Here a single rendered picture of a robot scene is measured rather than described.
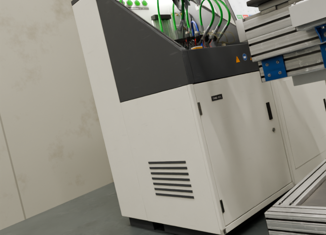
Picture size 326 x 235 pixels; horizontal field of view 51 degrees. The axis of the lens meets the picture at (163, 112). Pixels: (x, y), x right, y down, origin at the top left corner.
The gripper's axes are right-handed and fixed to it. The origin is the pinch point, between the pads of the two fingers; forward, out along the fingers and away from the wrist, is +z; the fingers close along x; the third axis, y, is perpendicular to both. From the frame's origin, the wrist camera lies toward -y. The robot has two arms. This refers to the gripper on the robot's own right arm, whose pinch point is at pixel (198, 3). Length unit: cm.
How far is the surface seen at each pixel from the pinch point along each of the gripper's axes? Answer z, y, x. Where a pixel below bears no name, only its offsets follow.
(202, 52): 29.0, 11.4, -19.4
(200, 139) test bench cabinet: 68, 10, -33
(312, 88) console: 62, 12, 85
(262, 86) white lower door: 52, 12, 26
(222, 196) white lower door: 98, 11, -28
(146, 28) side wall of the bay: 10.6, -8.6, -32.9
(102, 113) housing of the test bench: 46, -69, -33
